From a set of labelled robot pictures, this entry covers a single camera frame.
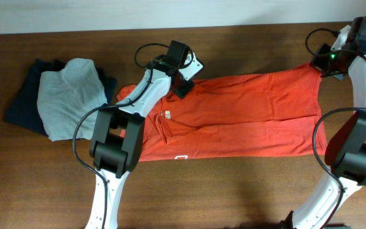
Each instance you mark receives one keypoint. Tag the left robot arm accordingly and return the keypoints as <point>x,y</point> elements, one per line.
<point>117,140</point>

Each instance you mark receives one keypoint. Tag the folded grey t-shirt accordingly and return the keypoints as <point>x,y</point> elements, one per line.
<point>65,96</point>

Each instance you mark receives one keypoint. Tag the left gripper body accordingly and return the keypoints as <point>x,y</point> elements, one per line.
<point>183,86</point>

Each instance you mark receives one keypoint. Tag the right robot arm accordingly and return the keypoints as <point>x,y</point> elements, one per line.
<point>345,157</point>

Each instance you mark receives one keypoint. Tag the orange printed t-shirt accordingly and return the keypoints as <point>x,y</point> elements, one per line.
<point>269,114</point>

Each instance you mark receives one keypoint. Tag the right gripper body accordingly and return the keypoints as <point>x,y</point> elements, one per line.
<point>328,65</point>

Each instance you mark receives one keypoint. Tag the folded navy garment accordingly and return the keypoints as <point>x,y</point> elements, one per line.
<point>23,109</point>

